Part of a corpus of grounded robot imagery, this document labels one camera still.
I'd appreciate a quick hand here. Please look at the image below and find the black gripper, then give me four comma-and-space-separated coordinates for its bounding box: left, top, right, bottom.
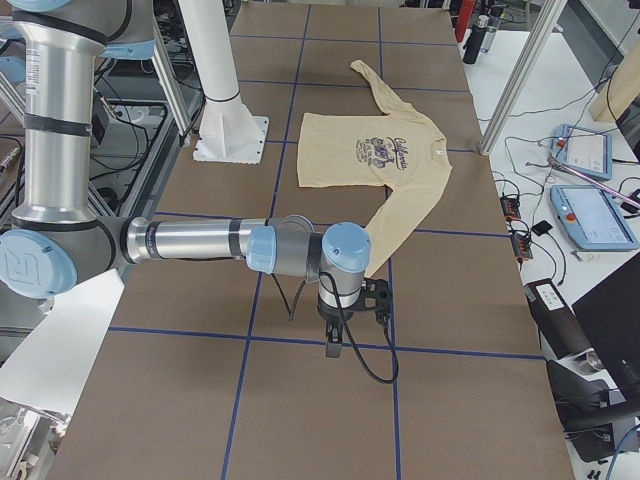
317, 298, 365, 357

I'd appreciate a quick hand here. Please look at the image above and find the yellow long sleeve shirt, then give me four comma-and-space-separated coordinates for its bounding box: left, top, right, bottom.
297, 60, 452, 277

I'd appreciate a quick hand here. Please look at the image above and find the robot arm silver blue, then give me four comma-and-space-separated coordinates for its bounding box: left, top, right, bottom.
1, 1, 377, 358

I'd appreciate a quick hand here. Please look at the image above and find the brown table mat blue grid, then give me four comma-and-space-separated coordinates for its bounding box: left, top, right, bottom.
49, 5, 577, 480

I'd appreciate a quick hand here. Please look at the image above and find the orange black usb hub lower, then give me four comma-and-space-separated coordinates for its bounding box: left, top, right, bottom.
510, 232, 533, 263

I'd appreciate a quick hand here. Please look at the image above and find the orange black usb hub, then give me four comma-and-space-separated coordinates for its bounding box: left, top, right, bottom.
500, 196, 521, 222
510, 232, 533, 263

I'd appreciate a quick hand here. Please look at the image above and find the orange black usb hub upper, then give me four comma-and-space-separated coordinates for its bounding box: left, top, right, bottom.
500, 196, 521, 222

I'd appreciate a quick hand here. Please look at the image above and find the black box white label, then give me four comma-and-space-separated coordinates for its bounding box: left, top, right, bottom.
524, 279, 593, 359

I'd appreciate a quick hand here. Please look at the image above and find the black monitor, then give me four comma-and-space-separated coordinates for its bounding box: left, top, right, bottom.
572, 256, 639, 399

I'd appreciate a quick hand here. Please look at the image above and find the lower blue teach pendant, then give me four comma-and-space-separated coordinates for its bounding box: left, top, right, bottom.
550, 185, 639, 252

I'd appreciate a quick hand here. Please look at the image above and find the blue teach pendant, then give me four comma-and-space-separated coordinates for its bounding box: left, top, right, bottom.
551, 123, 613, 180
550, 185, 639, 252

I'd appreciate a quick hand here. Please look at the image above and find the upper blue teach pendant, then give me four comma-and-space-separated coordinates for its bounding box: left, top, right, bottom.
551, 123, 613, 180

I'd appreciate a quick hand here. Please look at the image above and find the black water bottle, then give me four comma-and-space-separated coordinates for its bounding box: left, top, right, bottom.
462, 15, 489, 65

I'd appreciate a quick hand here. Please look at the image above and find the red water bottle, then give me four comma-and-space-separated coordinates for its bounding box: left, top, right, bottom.
454, 0, 476, 43

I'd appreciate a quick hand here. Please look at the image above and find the clear water bottle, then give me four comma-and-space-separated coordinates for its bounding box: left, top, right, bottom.
480, 4, 504, 53

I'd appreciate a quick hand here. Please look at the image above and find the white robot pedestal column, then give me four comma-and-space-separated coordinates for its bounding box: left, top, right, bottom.
179, 0, 269, 164

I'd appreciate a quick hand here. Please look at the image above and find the aluminium frame post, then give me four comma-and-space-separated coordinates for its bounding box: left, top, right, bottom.
478, 0, 567, 156

